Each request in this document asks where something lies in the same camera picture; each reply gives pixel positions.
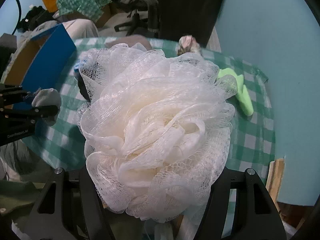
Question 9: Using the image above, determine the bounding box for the grey sock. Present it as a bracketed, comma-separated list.
[31, 88, 61, 126]

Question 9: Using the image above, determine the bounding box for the green scrub sponge cloth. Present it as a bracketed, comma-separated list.
[217, 68, 254, 116]

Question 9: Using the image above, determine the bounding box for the white mesh bath loofah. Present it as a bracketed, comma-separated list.
[78, 43, 237, 223]

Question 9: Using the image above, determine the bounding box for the knotted white plastic bag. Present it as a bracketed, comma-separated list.
[177, 35, 202, 56]

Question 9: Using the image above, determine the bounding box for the blue cardboard box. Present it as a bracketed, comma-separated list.
[1, 24, 76, 109]

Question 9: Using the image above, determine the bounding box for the green checkered tablecloth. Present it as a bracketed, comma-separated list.
[21, 37, 276, 238]

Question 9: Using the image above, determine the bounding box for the black clothes pile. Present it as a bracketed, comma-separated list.
[17, 6, 54, 33]

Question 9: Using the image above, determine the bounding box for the white draped sheet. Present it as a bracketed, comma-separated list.
[17, 19, 99, 48]

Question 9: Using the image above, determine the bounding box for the green checkered cloth on box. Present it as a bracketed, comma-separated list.
[56, 0, 112, 23]

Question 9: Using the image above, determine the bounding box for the grey fleece sleeve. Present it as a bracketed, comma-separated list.
[105, 35, 152, 50]

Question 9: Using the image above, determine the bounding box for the black office chair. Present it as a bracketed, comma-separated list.
[112, 0, 159, 38]

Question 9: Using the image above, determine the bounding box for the black cabinet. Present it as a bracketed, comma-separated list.
[158, 0, 223, 47]

